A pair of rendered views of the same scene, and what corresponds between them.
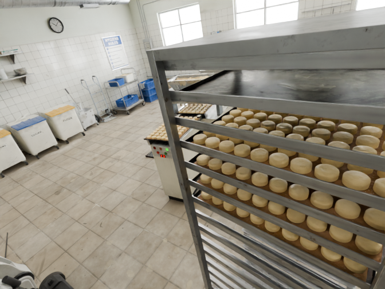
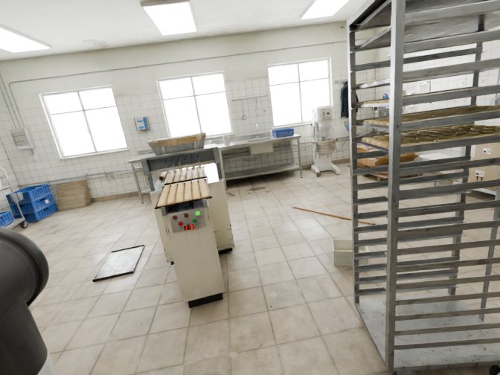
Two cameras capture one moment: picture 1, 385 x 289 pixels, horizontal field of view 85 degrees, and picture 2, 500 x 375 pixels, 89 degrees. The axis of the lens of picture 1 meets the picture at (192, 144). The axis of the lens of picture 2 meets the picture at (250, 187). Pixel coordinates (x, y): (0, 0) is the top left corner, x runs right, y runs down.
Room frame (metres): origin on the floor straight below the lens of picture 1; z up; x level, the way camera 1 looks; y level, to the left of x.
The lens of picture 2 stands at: (0.33, 1.13, 1.45)
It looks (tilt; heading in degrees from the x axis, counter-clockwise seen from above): 16 degrees down; 318
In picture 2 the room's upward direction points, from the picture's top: 8 degrees counter-clockwise
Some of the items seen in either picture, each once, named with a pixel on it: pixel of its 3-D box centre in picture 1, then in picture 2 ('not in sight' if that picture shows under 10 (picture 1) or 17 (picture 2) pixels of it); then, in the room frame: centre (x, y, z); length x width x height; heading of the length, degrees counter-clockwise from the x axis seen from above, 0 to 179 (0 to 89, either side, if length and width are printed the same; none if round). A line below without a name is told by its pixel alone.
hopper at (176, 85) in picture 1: (191, 82); (179, 143); (2.67, -0.13, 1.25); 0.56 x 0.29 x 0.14; 58
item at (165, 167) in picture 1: (184, 157); (195, 238); (2.24, 0.13, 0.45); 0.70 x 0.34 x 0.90; 148
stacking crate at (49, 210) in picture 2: (152, 96); (37, 213); (6.88, 1.01, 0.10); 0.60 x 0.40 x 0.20; 140
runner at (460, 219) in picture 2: not in sight; (408, 225); (0.73, -0.45, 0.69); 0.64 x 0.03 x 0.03; 44
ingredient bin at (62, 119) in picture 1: (63, 123); not in sight; (4.78, 2.87, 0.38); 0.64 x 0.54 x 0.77; 50
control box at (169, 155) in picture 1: (162, 151); (187, 219); (1.93, 0.33, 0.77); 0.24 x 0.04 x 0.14; 58
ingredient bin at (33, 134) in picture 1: (34, 136); not in sight; (4.27, 3.27, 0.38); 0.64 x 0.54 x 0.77; 51
